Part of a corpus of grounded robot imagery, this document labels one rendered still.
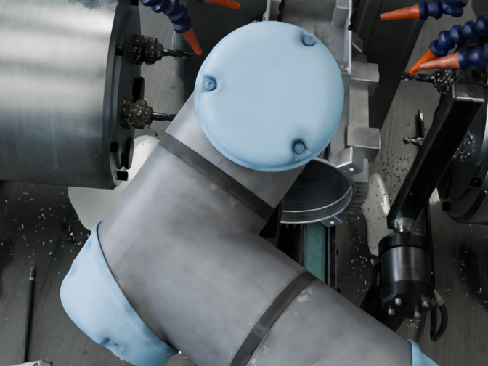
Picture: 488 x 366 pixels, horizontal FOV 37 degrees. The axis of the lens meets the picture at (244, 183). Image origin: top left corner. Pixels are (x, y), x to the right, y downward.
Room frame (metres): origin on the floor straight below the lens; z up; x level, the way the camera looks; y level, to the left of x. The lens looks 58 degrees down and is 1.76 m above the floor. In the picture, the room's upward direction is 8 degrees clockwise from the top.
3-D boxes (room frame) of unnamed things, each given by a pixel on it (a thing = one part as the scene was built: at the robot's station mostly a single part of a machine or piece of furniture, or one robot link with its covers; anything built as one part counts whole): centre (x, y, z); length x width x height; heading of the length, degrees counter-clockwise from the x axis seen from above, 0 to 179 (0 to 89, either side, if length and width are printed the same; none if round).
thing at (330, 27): (0.60, -0.05, 1.11); 0.12 x 0.11 x 0.07; 2
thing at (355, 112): (0.56, -0.05, 1.02); 0.20 x 0.19 x 0.19; 2
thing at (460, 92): (0.44, -0.19, 1.12); 0.04 x 0.03 x 0.26; 3
